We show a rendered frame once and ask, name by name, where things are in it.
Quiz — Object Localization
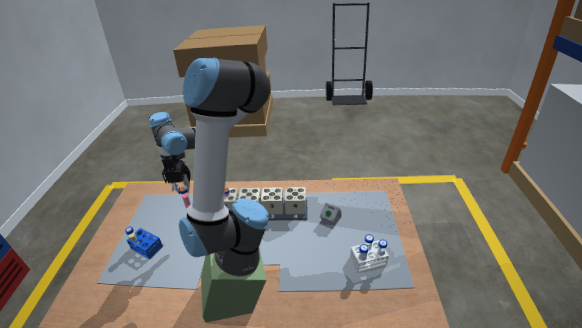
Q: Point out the light grey tube rack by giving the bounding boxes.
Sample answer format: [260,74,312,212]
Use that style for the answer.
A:
[350,240,389,272]

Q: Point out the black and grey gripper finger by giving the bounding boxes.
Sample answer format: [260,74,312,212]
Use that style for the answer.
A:
[171,183,180,194]
[183,165,190,193]

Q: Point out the white bucket adapter with holes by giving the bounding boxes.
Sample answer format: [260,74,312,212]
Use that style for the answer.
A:
[261,187,284,214]
[224,188,239,209]
[238,188,261,204]
[284,187,306,214]

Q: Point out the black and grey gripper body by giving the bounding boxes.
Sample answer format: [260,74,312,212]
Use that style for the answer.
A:
[160,154,185,183]

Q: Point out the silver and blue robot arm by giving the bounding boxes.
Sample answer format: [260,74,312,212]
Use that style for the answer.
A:
[149,58,271,276]

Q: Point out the blue tube rack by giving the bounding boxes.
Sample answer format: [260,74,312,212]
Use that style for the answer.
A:
[127,228,163,259]

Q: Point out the grey flat mat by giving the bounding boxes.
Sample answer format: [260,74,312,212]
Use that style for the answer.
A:
[97,191,414,291]

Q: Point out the grey sloped desk with green button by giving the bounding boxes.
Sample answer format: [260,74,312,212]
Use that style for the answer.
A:
[319,203,341,229]

